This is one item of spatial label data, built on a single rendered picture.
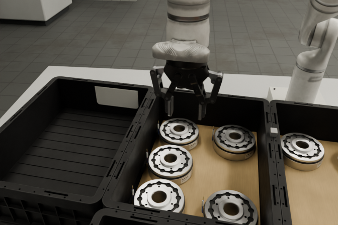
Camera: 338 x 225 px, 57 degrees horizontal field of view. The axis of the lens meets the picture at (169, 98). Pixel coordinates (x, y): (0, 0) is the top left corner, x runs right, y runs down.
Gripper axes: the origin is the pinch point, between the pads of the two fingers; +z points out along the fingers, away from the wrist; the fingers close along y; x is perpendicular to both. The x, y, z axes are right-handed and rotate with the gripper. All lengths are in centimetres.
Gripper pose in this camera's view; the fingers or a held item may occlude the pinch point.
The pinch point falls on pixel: (185, 109)
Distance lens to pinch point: 62.4
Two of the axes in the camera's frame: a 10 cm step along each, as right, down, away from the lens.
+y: -9.7, -1.2, 1.9
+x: -2.3, 5.3, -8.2
